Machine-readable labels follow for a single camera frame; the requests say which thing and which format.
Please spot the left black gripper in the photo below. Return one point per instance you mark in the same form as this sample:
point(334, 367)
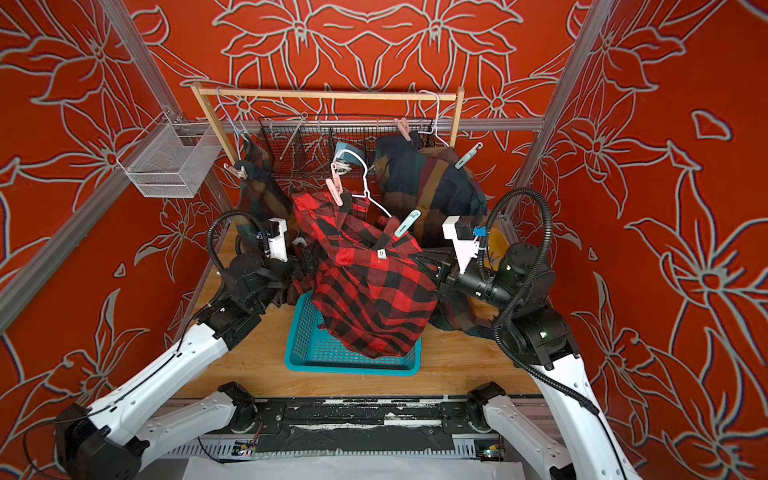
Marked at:
point(297, 268)

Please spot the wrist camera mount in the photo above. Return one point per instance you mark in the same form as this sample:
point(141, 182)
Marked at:
point(465, 239)
point(277, 239)

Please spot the teal plastic basket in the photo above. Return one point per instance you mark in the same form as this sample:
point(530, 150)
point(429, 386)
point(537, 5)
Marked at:
point(311, 348)

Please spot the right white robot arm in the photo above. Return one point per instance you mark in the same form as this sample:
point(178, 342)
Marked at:
point(537, 339)

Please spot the mint green clothespin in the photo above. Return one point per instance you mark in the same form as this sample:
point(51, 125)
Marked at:
point(407, 223)

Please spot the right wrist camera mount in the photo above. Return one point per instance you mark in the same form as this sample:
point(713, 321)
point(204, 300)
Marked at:
point(465, 239)

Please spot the white wire hanger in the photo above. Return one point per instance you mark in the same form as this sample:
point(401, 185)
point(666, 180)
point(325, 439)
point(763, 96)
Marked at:
point(362, 189)

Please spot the black wire basket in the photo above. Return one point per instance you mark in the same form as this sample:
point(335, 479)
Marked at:
point(303, 146)

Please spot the teal box with cable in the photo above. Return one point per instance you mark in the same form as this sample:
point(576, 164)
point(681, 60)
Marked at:
point(349, 154)

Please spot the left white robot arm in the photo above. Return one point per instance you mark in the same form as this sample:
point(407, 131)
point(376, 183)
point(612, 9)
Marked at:
point(120, 434)

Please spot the dark multicolour plaid shirt right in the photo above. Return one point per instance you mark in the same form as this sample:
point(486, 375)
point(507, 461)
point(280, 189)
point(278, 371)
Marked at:
point(426, 180)

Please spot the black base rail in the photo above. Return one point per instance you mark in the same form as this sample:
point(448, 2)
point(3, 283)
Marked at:
point(390, 424)

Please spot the mint clothespin right shirt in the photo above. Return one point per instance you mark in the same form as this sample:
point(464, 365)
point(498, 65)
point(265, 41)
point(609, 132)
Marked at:
point(469, 155)

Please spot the pink clothespin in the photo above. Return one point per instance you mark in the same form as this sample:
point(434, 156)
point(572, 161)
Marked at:
point(334, 185)

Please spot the white wire basket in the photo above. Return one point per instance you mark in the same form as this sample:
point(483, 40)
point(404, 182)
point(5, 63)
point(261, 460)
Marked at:
point(167, 160)

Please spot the yellow plastic tray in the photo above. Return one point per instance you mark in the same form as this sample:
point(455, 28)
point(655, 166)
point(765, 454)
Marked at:
point(496, 249)

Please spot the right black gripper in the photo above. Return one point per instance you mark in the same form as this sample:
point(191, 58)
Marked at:
point(446, 281)

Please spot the wooden clothes rack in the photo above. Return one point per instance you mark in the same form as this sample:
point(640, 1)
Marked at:
point(202, 95)

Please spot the red black plaid shirt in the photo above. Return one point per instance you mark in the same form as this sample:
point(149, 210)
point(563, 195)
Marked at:
point(364, 279)

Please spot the dark plaid shirt left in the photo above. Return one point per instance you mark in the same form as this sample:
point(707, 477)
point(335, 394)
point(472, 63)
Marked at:
point(261, 195)

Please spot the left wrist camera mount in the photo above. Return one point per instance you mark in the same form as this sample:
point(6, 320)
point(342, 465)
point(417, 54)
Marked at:
point(277, 239)

